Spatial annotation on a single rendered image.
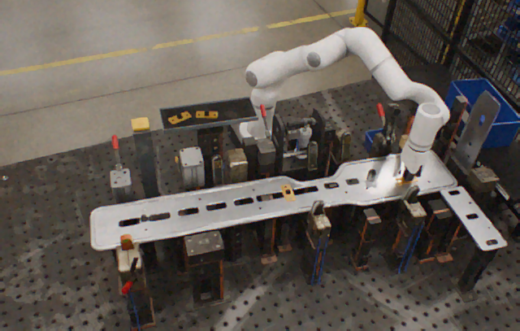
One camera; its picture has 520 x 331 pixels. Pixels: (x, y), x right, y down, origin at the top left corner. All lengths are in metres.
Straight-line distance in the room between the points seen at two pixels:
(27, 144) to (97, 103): 0.59
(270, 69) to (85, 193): 0.98
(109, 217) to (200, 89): 2.37
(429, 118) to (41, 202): 1.63
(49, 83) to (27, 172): 1.89
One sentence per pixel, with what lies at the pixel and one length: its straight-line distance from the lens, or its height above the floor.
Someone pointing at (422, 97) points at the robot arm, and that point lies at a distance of 1.88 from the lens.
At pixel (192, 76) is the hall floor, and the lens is 4.23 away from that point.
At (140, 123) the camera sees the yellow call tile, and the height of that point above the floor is 1.16.
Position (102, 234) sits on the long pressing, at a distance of 1.81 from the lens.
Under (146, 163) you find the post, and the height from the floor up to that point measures 0.97.
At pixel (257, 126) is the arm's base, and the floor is 0.86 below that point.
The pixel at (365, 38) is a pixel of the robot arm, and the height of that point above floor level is 1.51.
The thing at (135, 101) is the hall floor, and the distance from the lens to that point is 4.02.
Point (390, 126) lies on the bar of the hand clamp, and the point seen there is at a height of 1.12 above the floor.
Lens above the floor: 2.38
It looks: 44 degrees down
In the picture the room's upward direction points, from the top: 4 degrees clockwise
